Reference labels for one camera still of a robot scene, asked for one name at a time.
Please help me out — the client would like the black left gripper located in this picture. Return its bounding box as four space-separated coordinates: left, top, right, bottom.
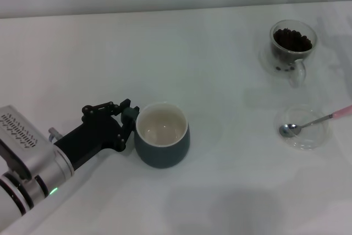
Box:
53 98 140 170

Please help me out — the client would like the dark teal ceramic mug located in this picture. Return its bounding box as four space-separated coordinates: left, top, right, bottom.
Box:
134 102 191 169

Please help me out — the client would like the pink handled metal spoon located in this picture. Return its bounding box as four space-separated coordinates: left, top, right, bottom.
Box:
278 105 352 139

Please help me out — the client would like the coffee bean pile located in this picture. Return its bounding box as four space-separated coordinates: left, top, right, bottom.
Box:
272 27 313 53

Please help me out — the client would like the silver connector plug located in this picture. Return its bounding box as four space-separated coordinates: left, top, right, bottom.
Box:
48 127 62 141

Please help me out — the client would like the small clear glass dish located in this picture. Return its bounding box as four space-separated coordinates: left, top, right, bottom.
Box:
273 105 332 152

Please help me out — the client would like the silver vented wrist camera housing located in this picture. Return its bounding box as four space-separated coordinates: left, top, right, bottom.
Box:
0 105 57 181

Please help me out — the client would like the clear glass handled cup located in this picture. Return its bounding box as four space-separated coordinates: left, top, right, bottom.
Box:
268 19 318 89

